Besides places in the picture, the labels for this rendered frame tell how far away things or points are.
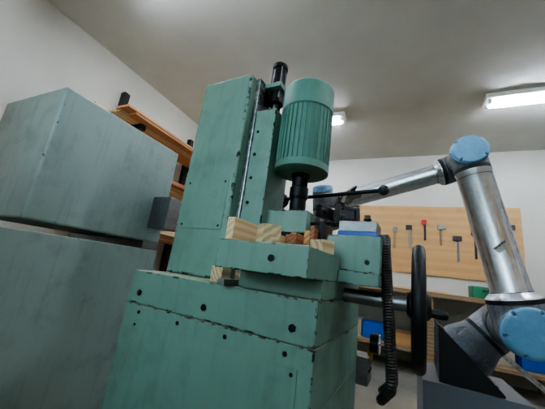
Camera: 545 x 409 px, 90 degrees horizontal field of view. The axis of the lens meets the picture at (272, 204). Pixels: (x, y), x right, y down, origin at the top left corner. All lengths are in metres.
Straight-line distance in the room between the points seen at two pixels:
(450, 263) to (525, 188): 1.26
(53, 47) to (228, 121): 2.27
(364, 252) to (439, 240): 3.42
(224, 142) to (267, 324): 0.61
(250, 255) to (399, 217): 3.67
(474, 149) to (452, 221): 3.01
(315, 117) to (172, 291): 0.66
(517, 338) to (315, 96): 0.93
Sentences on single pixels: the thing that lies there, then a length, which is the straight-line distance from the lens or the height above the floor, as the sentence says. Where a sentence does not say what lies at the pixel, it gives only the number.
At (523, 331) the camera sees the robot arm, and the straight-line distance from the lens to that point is 1.13.
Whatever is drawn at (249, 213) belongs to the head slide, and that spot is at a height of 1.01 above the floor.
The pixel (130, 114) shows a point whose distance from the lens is 2.78.
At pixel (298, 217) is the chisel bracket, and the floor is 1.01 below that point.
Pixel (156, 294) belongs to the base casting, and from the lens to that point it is 0.84.
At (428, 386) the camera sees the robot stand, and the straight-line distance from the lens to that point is 1.24.
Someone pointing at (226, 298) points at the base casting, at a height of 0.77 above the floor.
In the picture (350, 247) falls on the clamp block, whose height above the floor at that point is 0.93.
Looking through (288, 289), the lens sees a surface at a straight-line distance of 0.62.
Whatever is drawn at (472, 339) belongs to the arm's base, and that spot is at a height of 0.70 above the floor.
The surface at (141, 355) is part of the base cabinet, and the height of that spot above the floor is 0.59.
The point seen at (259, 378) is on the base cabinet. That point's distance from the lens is 0.65.
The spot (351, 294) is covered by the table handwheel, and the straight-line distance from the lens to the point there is 0.77.
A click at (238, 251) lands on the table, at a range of 0.57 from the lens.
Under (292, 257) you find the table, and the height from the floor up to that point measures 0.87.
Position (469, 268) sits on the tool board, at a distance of 4.12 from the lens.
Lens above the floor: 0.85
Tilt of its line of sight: 14 degrees up
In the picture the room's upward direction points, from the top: 7 degrees clockwise
